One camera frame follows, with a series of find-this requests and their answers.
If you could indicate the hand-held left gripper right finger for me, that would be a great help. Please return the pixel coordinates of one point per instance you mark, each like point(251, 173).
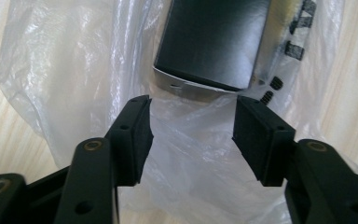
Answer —
point(261, 140)

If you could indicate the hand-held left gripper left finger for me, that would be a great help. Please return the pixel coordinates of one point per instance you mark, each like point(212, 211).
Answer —
point(130, 140)

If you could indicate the clear smiley print plastic bag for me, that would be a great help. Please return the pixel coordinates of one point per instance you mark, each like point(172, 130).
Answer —
point(183, 149)

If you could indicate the black box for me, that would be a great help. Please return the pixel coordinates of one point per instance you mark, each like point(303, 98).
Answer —
point(211, 40)

